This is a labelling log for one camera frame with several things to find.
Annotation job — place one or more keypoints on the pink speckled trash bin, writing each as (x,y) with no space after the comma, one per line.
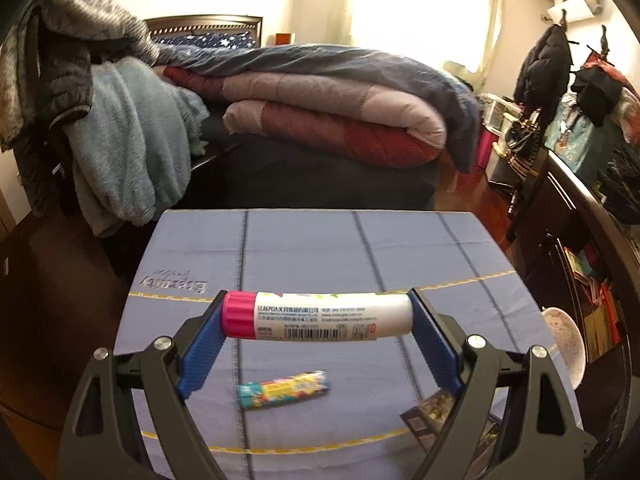
(569,343)

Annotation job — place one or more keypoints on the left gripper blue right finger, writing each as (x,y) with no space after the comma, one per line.
(439,348)

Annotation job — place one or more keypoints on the dark jacket on rack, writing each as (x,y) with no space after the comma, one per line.
(545,73)

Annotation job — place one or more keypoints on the light blue fleece blanket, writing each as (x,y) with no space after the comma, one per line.
(132,153)

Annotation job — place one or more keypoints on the blue duvet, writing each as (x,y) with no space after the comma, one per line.
(454,101)

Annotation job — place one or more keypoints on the white air conditioner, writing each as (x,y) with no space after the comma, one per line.
(574,10)

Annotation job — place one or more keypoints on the starry navy pillow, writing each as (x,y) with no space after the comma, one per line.
(215,40)

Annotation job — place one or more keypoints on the orange bedside cabinet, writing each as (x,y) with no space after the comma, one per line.
(284,38)

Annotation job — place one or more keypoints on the white pink-capped tube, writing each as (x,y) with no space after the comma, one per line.
(316,317)

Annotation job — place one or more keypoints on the dark wooden dresser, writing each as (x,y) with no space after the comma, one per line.
(572,256)

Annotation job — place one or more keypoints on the teal patterned bag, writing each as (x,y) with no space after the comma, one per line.
(582,146)

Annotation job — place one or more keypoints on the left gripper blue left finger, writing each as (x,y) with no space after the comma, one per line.
(198,342)

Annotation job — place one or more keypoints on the dark wooden headboard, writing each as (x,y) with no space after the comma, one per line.
(184,24)

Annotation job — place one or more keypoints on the red clothes on rack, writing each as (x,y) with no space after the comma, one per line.
(603,92)

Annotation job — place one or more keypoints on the pink red folded quilt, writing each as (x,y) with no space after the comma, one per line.
(374,124)

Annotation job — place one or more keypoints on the bed with dark base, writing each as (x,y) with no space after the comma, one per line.
(269,173)

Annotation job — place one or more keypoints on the white window curtain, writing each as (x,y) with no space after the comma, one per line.
(458,35)

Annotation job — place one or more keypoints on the colourful candy wrapper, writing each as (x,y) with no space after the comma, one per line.
(291,389)

